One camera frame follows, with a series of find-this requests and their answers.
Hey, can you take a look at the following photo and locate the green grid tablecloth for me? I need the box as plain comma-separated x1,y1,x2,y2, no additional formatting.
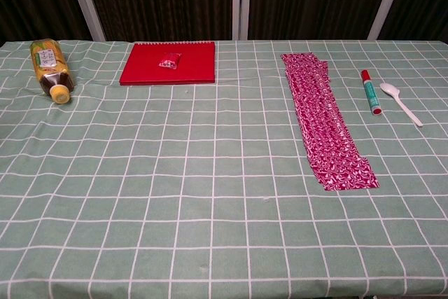
0,39,448,299

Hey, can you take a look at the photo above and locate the red spiral notebook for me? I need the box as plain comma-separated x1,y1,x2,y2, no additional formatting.
119,41,216,86

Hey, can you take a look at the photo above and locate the red candy packet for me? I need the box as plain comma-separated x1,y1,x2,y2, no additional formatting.
158,52,181,69

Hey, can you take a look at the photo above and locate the long pink patterned cloth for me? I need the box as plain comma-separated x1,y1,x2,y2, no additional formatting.
281,53,380,192

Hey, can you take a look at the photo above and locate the green red marker pen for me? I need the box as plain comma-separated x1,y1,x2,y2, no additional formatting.
360,69,384,116

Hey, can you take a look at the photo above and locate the white plastic spoon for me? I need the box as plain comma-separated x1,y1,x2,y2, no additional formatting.
379,82,424,127

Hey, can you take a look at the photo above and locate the yellow tea bottle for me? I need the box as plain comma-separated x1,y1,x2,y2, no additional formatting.
29,39,77,105

